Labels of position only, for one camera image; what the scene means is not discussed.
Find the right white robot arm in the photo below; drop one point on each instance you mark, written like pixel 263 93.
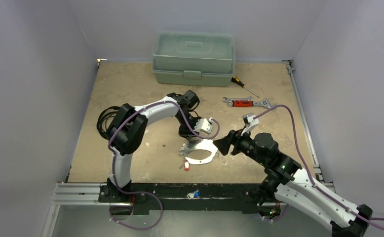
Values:
pixel 289 182

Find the red handled adjustable wrench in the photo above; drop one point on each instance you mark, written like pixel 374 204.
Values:
pixel 249 103

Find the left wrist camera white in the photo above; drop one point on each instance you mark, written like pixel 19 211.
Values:
pixel 203 125

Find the silver metal key holder plate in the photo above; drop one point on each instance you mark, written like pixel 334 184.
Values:
pixel 198 152

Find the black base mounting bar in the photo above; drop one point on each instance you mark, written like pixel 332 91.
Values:
pixel 141 198

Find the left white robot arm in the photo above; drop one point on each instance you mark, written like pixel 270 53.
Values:
pixel 126 132

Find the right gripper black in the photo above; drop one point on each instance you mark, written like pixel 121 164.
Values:
pixel 232 142

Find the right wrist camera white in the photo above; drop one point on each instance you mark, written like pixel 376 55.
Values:
pixel 250 122

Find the green plastic toolbox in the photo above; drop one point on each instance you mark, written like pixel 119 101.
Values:
pixel 200 59

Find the silver open-end wrench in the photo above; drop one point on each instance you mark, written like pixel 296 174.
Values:
pixel 237 98

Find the black yellow screwdriver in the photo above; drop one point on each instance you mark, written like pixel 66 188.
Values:
pixel 237 81

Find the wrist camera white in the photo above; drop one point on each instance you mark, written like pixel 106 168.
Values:
pixel 250 122
pixel 203 125

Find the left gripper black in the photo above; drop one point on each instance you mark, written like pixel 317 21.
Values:
pixel 187 133

